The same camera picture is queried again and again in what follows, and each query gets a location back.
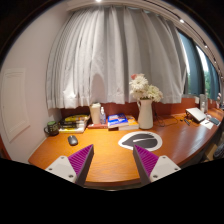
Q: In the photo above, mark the grey computer mouse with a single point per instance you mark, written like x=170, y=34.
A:
x=72, y=140

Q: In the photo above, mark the white flower bouquet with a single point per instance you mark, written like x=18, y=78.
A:
x=140, y=89

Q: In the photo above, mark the round grey white mousepad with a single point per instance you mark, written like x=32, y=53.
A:
x=145, y=139

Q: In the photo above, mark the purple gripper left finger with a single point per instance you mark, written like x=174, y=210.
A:
x=75, y=167

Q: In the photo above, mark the blue book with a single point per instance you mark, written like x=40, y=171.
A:
x=117, y=120

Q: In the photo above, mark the white paper sheet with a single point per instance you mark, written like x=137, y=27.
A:
x=207, y=124

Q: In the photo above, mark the red flat book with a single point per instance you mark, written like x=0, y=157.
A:
x=97, y=126

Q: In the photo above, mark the white curtain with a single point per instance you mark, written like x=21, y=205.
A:
x=98, y=49

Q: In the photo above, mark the white wall panel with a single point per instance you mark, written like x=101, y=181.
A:
x=13, y=103

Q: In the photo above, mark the white ceramic pitcher vase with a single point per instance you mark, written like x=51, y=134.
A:
x=145, y=117

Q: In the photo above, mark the dark green mug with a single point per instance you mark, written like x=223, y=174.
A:
x=52, y=128

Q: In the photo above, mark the stack of dark books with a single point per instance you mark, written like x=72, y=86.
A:
x=73, y=124

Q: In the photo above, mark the orange book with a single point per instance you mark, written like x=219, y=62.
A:
x=132, y=123

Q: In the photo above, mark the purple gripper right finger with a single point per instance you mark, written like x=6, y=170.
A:
x=151, y=167

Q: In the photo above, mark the white laptop device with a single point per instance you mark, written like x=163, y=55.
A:
x=196, y=113

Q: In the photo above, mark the clear sanitizer bottle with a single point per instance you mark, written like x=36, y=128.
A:
x=102, y=116

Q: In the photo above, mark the white cylindrical container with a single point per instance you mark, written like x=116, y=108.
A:
x=95, y=112

